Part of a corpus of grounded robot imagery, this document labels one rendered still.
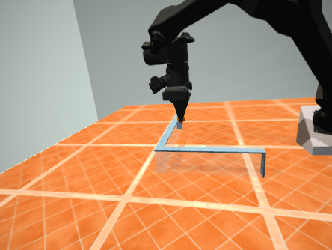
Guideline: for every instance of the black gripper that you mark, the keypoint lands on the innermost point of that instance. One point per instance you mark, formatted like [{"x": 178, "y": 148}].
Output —
[{"x": 178, "y": 94}]

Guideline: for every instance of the clear pale blue wall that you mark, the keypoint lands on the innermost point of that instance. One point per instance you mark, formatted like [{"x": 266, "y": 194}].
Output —
[{"x": 160, "y": 147}]

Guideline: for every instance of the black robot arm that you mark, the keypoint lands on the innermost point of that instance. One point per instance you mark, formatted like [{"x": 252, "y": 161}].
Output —
[{"x": 302, "y": 20}]

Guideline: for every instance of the clear l-shaped low wall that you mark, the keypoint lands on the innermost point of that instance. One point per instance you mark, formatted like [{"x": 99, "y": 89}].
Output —
[{"x": 227, "y": 164}]

